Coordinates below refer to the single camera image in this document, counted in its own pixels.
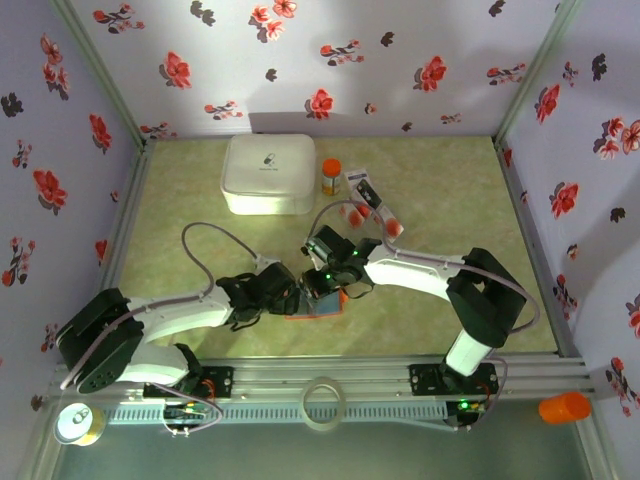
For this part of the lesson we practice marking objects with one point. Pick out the aluminium side rail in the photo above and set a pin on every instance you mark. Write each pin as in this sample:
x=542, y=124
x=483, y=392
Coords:
x=511, y=180
x=131, y=200

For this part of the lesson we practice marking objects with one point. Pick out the orange-lid pill bottle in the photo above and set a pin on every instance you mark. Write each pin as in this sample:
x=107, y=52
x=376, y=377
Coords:
x=331, y=177

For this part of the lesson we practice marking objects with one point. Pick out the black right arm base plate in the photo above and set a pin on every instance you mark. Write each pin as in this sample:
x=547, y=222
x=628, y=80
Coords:
x=422, y=380

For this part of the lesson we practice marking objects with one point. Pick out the red card holder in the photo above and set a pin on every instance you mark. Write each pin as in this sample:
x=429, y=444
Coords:
x=330, y=306

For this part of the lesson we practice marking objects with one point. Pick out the orange plastic cup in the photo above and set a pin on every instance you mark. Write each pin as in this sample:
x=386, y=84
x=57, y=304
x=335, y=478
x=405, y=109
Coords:
x=565, y=407

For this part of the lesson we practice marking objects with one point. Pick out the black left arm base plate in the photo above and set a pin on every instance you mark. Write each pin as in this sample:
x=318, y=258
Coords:
x=222, y=380

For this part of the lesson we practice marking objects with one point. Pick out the clear tape roll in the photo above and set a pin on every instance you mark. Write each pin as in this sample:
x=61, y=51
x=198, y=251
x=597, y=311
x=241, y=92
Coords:
x=304, y=404

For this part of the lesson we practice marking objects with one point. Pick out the green circuit board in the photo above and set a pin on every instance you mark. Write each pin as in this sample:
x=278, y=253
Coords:
x=467, y=409
x=186, y=412

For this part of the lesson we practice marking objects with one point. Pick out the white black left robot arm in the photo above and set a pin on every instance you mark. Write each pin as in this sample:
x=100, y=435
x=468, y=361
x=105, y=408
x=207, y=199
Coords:
x=175, y=315

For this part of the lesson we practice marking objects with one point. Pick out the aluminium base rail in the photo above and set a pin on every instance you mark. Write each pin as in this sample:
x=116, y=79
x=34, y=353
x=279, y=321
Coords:
x=320, y=367

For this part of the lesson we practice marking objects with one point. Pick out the white medicine box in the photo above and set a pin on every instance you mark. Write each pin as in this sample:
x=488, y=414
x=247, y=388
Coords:
x=270, y=170

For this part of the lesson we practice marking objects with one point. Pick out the yellow drink can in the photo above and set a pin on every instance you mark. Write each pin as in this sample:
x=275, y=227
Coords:
x=75, y=422

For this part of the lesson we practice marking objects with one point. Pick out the black credit card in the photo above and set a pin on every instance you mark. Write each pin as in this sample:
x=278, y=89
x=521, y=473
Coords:
x=369, y=193

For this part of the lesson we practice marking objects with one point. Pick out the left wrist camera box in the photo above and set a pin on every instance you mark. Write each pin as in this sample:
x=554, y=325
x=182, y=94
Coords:
x=267, y=260

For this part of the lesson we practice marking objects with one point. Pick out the aluminium frame post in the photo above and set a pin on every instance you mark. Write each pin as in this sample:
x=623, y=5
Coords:
x=542, y=60
x=100, y=70

